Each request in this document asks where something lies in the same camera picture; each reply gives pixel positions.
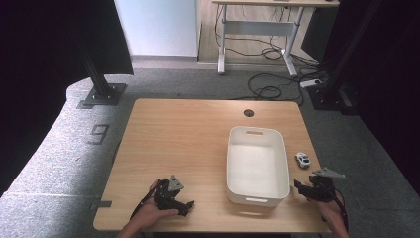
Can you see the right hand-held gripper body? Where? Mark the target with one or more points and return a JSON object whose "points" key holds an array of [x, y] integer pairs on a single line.
{"points": [[325, 186]]}

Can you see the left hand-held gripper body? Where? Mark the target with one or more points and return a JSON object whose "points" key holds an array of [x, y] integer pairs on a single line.
{"points": [[166, 195]]}

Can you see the white toy police car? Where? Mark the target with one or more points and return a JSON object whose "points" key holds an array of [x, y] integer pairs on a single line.
{"points": [[302, 159]]}

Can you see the white plastic bin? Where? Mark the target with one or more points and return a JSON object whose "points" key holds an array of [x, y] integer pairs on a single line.
{"points": [[256, 165]]}

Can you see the person's left hand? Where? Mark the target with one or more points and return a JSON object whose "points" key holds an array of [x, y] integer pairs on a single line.
{"points": [[150, 211]]}

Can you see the person's right hand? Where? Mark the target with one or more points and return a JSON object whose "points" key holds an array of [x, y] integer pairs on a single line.
{"points": [[332, 211]]}

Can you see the black stand base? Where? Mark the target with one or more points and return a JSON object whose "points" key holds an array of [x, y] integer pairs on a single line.
{"points": [[330, 99]]}

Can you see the white power strip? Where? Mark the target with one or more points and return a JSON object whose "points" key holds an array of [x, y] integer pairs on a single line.
{"points": [[310, 83]]}

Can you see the dark curtain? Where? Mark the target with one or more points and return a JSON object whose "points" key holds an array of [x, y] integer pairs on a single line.
{"points": [[39, 66], [393, 82]]}

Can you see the wooden desk with white legs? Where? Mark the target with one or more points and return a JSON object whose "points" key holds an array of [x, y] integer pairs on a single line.
{"points": [[257, 28]]}

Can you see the grey stand base plate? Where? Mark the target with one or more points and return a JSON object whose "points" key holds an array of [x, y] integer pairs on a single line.
{"points": [[114, 94]]}

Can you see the black metal stand post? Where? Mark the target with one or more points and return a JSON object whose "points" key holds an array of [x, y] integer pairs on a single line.
{"points": [[350, 43], [99, 79]]}

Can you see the white wall panel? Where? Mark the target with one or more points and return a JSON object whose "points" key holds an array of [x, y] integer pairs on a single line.
{"points": [[158, 26]]}

